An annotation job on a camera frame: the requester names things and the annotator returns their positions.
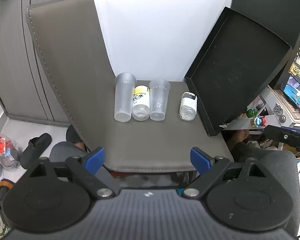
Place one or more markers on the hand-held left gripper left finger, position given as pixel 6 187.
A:
pixel 94 159

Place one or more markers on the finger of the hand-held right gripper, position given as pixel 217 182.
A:
pixel 281 136

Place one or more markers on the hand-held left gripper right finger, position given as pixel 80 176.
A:
pixel 200 161

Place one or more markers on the tall frosted plastic cup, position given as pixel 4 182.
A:
pixel 124 97

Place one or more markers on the short frosted plastic cup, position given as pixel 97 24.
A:
pixel 158 100

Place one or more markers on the blue red figurine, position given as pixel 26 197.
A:
pixel 258 121

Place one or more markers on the white printed box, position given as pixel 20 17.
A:
pixel 277 106

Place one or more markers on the person's left leg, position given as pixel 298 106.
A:
pixel 65 151

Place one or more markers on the black slipper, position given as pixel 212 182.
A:
pixel 35 151
pixel 73 135

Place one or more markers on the watermelon toy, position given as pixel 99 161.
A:
pixel 251 112

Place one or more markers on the display screen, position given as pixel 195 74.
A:
pixel 297 93

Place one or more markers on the black white label bottle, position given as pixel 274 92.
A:
pixel 188 106

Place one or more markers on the yellow label plastic bottle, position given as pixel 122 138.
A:
pixel 141 102

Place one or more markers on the black rectangular tray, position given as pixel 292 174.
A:
pixel 237 72

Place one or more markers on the grey leather chair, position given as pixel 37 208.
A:
pixel 90 75

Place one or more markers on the plastic bag with red packets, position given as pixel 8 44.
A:
pixel 6 152

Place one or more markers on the grey cabinet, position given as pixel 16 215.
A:
pixel 20 55

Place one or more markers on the black cabinet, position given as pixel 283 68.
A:
pixel 272 7

